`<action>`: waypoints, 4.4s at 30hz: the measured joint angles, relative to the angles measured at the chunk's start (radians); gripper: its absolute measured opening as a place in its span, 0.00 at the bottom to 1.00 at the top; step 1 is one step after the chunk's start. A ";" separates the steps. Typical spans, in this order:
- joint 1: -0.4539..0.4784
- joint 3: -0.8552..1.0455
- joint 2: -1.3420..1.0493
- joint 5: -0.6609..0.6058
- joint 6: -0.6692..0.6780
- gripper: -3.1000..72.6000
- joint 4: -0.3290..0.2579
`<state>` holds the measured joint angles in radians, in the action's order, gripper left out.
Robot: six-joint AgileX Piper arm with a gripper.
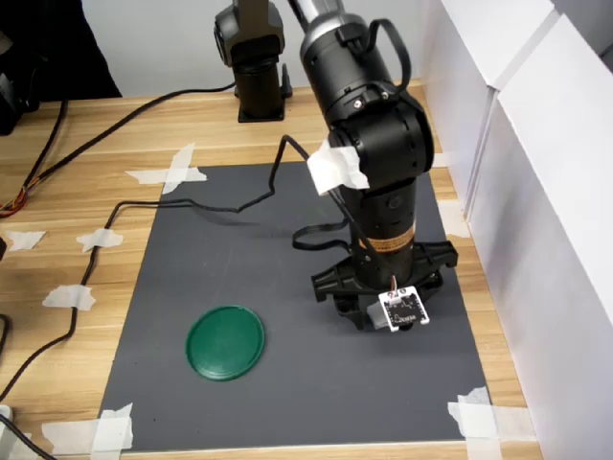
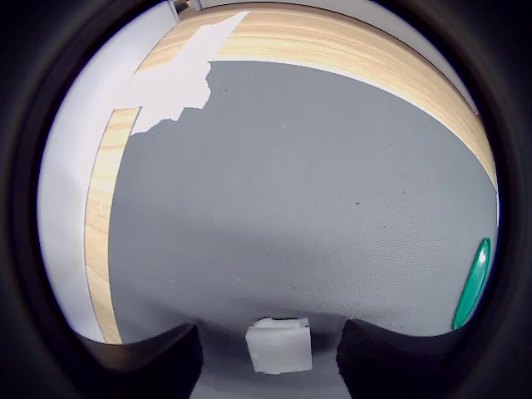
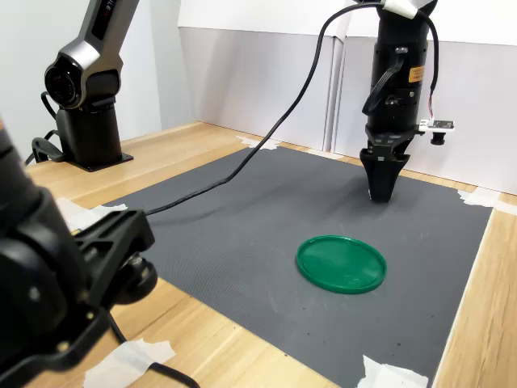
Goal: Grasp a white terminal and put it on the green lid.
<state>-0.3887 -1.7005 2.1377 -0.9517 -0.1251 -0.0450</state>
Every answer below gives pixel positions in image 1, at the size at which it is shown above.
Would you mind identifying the white paper tape wad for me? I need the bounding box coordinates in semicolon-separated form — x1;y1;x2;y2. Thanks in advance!
306;138;371;196

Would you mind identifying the black sleeved wire harness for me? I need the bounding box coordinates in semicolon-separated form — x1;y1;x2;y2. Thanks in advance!
0;80;238;219

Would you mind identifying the dark grey mat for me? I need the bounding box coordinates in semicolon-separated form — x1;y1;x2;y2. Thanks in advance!
98;161;494;454

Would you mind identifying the white camera circuit board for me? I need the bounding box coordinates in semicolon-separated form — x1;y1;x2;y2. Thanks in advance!
367;284;433;339

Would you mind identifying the white tape cross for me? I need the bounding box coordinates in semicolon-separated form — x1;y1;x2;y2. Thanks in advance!
125;142;208;196

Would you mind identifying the black camera cable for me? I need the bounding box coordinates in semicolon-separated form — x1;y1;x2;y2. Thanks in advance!
0;135;399;404

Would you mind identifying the white tape piece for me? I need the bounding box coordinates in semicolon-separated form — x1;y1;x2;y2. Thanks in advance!
41;285;96;311
41;402;134;456
75;228;124;254
3;230;48;252
438;200;473;239
447;386;537;460

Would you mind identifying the round green lid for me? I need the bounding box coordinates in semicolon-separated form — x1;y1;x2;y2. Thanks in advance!
185;305;266;383

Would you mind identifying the black arm loop cable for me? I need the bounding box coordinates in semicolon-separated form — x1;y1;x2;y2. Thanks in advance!
334;17;413;95

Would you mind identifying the white partition box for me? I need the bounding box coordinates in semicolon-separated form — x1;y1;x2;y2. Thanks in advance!
466;12;613;460
420;0;561;237

